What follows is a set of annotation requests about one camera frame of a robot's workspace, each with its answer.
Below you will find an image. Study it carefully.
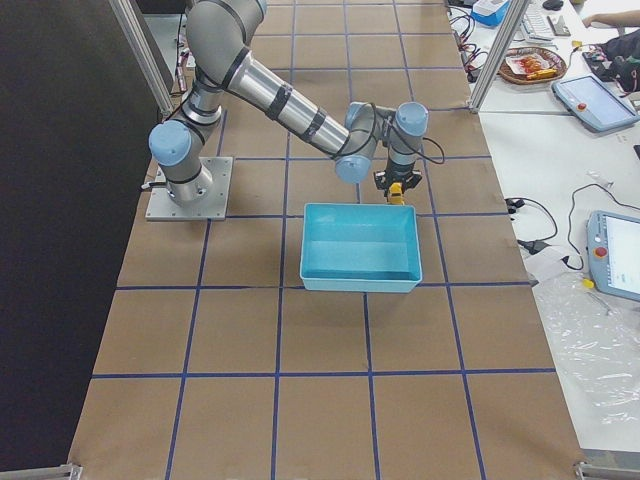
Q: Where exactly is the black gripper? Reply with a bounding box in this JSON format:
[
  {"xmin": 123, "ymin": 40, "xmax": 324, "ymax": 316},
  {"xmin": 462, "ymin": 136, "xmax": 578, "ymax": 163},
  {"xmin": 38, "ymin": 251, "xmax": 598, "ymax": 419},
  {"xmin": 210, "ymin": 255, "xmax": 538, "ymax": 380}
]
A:
[{"xmin": 373, "ymin": 170, "xmax": 422, "ymax": 192}]

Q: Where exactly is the yellow beetle toy car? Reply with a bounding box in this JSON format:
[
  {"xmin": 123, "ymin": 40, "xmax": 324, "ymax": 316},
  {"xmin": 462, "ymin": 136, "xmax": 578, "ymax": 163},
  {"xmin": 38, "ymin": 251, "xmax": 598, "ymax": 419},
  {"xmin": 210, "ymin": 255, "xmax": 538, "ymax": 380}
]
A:
[{"xmin": 387, "ymin": 182, "xmax": 405, "ymax": 205}]

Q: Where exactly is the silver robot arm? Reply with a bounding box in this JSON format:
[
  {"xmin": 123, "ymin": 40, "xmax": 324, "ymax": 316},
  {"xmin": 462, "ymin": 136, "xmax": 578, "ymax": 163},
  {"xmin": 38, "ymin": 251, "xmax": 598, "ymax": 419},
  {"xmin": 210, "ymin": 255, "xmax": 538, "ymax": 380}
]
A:
[{"xmin": 149, "ymin": 1, "xmax": 428, "ymax": 206}]

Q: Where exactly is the light blue plastic bin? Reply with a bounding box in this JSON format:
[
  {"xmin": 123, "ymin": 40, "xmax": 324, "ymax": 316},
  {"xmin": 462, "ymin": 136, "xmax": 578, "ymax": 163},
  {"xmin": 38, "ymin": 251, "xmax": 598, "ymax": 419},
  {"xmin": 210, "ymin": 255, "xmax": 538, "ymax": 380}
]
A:
[{"xmin": 300, "ymin": 203, "xmax": 423, "ymax": 293}]

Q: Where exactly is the wicker snack basket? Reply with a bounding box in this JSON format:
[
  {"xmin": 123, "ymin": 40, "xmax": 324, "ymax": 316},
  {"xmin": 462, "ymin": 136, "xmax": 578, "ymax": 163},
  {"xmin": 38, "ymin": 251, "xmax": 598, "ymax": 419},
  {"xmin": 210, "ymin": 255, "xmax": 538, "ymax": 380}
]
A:
[{"xmin": 498, "ymin": 47, "xmax": 568, "ymax": 85}]

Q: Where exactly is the far teach pendant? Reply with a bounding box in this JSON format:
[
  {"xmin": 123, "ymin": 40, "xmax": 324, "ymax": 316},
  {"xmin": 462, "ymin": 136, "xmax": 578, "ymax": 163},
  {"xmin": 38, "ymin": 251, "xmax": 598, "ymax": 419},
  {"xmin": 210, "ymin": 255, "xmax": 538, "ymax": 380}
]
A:
[{"xmin": 551, "ymin": 75, "xmax": 639, "ymax": 133}]

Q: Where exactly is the teach pendant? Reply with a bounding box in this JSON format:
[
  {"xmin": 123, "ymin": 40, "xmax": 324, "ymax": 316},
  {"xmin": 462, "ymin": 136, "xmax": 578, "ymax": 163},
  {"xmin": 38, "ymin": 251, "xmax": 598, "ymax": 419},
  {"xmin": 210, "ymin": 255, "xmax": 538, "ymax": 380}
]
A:
[
  {"xmin": 551, "ymin": 75, "xmax": 639, "ymax": 133},
  {"xmin": 587, "ymin": 210, "xmax": 640, "ymax": 301}
]

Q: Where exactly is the near teach pendant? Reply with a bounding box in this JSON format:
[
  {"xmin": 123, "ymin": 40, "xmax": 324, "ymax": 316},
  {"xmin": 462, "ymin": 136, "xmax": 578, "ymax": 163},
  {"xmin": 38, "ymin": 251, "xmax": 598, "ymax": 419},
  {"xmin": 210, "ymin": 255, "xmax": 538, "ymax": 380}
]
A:
[{"xmin": 587, "ymin": 210, "xmax": 640, "ymax": 301}]

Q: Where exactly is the clear plastic sheet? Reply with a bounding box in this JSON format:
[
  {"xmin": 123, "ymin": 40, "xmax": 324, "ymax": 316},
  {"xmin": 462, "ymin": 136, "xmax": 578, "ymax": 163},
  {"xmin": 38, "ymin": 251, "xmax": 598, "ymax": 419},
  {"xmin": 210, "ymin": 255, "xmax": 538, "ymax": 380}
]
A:
[{"xmin": 533, "ymin": 273, "xmax": 639, "ymax": 452}]

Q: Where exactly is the brown paper table cover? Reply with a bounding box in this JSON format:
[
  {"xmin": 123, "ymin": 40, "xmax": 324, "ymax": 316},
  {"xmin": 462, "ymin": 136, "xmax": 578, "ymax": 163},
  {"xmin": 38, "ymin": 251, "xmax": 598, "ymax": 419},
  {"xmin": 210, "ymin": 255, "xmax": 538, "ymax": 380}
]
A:
[{"xmin": 69, "ymin": 1, "xmax": 581, "ymax": 479}]

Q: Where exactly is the aluminium frame post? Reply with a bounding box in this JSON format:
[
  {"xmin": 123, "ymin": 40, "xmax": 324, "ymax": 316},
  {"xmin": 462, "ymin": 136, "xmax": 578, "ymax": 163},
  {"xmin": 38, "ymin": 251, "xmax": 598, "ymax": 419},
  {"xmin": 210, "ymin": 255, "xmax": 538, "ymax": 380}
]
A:
[{"xmin": 468, "ymin": 0, "xmax": 529, "ymax": 113}]

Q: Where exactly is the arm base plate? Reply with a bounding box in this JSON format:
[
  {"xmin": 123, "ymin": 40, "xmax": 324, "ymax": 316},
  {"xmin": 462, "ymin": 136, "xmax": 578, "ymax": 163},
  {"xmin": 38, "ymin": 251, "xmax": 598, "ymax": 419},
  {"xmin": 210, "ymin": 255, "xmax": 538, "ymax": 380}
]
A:
[{"xmin": 145, "ymin": 157, "xmax": 234, "ymax": 221}]

